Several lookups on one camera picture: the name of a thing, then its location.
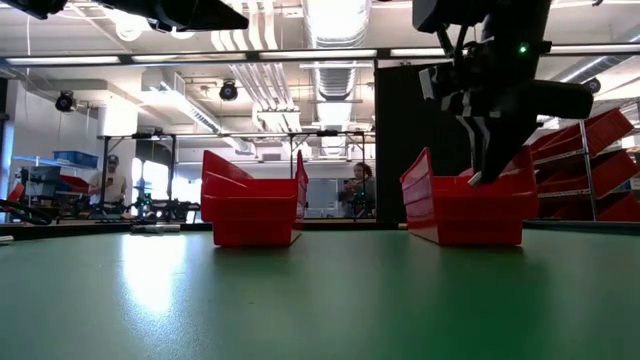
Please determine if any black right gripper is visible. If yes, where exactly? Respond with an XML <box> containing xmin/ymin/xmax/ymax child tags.
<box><xmin>456</xmin><ymin>38</ymin><xmax>595</xmax><ymax>186</ymax></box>

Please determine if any grey slanted ceiling duct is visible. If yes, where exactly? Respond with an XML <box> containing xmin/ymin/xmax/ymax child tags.
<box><xmin>559</xmin><ymin>53</ymin><xmax>621</xmax><ymax>86</ymax></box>

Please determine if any white ceiling pipe bundle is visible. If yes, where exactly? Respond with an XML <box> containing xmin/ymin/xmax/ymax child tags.
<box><xmin>209</xmin><ymin>0</ymin><xmax>304</xmax><ymax>134</ymax></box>

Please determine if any background equipment cart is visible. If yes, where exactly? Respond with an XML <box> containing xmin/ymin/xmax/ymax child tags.
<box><xmin>10</xmin><ymin>154</ymin><xmax>100</xmax><ymax>221</ymax></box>

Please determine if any black partition panel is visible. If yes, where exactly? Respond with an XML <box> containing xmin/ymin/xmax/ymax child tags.
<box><xmin>374</xmin><ymin>60</ymin><xmax>472</xmax><ymax>225</ymax></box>

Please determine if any red plastic bin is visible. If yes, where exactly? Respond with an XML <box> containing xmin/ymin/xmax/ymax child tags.
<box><xmin>399</xmin><ymin>145</ymin><xmax>540</xmax><ymax>247</ymax></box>
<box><xmin>200</xmin><ymin>148</ymin><xmax>310</xmax><ymax>248</ymax></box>

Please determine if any ribbed silver ceiling duct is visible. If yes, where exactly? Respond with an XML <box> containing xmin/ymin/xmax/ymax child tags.
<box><xmin>302</xmin><ymin>0</ymin><xmax>374</xmax><ymax>104</ymax></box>

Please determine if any red shelf bin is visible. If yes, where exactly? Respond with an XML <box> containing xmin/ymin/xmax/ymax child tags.
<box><xmin>537</xmin><ymin>191</ymin><xmax>640</xmax><ymax>224</ymax></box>
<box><xmin>537</xmin><ymin>148</ymin><xmax>640</xmax><ymax>199</ymax></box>
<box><xmin>529</xmin><ymin>107</ymin><xmax>636</xmax><ymax>161</ymax></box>

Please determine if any black frame crossbar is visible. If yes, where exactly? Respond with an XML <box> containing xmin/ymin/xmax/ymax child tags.
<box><xmin>0</xmin><ymin>43</ymin><xmax>640</xmax><ymax>67</ymax></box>

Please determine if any red storage bin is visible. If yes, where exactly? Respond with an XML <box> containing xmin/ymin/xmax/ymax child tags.
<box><xmin>58</xmin><ymin>174</ymin><xmax>97</xmax><ymax>196</ymax></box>

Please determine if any background black frame workstation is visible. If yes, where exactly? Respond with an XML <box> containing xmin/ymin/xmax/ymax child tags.
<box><xmin>97</xmin><ymin>129</ymin><xmax>376</xmax><ymax>224</ymax></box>

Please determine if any wire shelf rack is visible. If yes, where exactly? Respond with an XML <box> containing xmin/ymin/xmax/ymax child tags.
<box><xmin>529</xmin><ymin>97</ymin><xmax>640</xmax><ymax>224</ymax></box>

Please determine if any green table mat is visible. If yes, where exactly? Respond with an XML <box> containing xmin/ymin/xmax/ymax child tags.
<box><xmin>0</xmin><ymin>227</ymin><xmax>640</xmax><ymax>360</ymax></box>

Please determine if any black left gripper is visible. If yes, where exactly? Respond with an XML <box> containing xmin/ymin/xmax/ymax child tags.
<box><xmin>99</xmin><ymin>0</ymin><xmax>250</xmax><ymax>34</ymax></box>

